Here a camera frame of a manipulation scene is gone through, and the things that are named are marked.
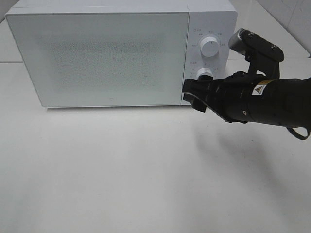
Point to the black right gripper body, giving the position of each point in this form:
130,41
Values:
229,97

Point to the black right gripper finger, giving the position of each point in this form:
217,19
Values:
196,94
205,79

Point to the white microwave knob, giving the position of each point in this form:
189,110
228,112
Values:
204,72
209,46

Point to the white microwave door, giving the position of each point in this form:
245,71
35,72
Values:
93,60

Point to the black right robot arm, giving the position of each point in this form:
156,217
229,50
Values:
281,102

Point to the white microwave oven body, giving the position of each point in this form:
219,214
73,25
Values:
205,17

